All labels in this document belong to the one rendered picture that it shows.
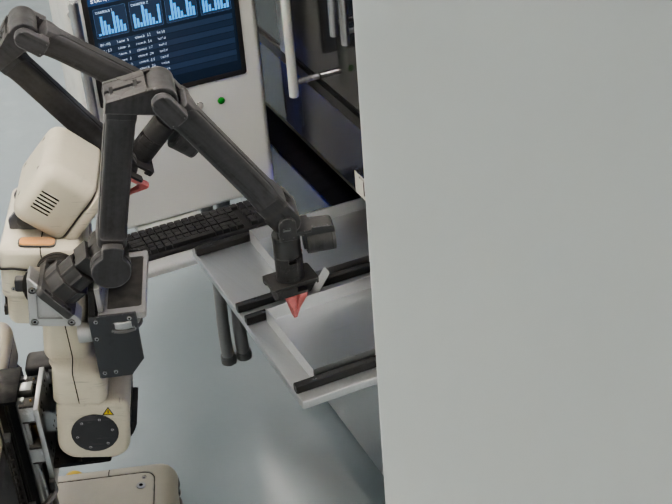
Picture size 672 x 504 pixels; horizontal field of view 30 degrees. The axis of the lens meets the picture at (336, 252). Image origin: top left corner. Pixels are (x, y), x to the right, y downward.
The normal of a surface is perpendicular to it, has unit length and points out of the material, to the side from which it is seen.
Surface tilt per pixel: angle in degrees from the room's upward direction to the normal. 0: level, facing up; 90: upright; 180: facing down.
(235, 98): 90
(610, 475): 90
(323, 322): 0
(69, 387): 90
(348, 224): 0
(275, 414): 0
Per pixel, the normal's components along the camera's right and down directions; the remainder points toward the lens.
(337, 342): -0.07, -0.84
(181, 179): 0.42, 0.46
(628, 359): -0.90, 0.28
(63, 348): 0.11, 0.52
